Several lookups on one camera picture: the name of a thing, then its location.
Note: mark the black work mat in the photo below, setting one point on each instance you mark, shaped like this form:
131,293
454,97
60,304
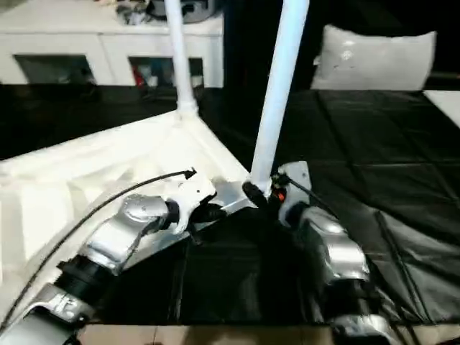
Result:
377,143

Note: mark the dark clutter on cabinet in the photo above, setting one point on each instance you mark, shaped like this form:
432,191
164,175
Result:
133,16

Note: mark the black cabinet with yellow label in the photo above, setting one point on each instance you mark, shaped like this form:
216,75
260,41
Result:
244,43

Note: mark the white plastic table leg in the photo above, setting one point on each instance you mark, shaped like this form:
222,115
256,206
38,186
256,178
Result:
276,90
181,54

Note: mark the white flat board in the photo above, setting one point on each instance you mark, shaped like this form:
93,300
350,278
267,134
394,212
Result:
445,104

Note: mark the white glass-door cabinet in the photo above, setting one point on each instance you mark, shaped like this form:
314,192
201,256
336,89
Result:
72,36

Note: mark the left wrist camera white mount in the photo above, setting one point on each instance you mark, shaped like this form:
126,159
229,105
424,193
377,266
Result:
190,190

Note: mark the grey helmet on cabinet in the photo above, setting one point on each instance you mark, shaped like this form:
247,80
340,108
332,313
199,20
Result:
194,9

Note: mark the white plastic table top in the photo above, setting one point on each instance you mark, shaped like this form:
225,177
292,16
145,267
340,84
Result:
72,169

